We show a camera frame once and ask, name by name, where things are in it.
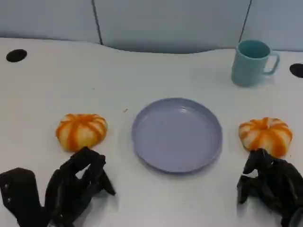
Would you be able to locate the lilac plate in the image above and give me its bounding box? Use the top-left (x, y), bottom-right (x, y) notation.
top-left (131, 97), bottom-right (223, 175)

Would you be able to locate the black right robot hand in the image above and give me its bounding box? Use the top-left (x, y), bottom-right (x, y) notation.
top-left (237, 148), bottom-right (303, 227)

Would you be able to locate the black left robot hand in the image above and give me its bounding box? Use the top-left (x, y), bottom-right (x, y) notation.
top-left (44, 146), bottom-right (117, 227)

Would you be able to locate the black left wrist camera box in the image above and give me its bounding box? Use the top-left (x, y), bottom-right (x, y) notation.
top-left (0, 167), bottom-right (46, 226)

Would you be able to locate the pale green mug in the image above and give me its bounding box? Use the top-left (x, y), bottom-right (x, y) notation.
top-left (231, 39), bottom-right (281, 87)

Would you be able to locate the orange and white bread roll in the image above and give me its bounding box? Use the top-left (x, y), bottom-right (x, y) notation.
top-left (55, 113), bottom-right (108, 152)
top-left (238, 117), bottom-right (294, 158)

